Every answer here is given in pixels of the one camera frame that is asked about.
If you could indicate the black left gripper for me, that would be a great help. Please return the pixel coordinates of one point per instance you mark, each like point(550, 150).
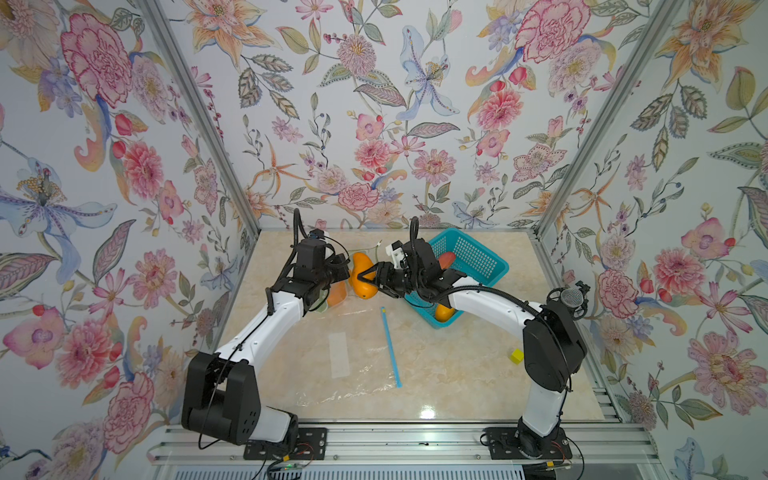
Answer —
point(342, 269)

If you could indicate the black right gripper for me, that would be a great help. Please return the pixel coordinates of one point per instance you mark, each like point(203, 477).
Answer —
point(383, 269)

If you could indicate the clear green-print zip bag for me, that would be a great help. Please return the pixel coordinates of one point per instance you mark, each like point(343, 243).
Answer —
point(372, 252)

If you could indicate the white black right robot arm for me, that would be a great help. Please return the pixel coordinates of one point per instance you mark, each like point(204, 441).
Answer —
point(553, 348)

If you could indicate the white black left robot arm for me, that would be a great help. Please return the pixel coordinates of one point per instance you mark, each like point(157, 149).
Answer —
point(222, 399)

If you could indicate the red mango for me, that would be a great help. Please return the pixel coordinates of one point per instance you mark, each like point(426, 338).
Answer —
point(446, 260)

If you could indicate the wrinkled orange mango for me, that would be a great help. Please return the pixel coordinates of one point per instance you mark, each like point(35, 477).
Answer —
point(337, 294)

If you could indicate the yellow mango in basket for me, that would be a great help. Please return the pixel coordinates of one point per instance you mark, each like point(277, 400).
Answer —
point(443, 314)

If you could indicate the clear blue-zipper zip bag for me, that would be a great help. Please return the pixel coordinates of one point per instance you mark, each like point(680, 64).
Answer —
point(340, 354)

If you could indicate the small yellow block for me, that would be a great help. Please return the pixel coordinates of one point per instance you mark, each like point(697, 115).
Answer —
point(517, 356)

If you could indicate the black microphone on tripod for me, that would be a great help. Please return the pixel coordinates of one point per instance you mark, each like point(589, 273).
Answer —
point(574, 299)

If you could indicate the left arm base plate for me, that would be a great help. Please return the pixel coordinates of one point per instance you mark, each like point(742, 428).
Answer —
point(300, 444)

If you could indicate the aluminium front rail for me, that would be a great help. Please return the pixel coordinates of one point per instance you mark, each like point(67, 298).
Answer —
point(414, 450)

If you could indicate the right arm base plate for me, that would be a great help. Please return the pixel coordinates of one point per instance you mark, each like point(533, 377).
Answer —
point(511, 443)

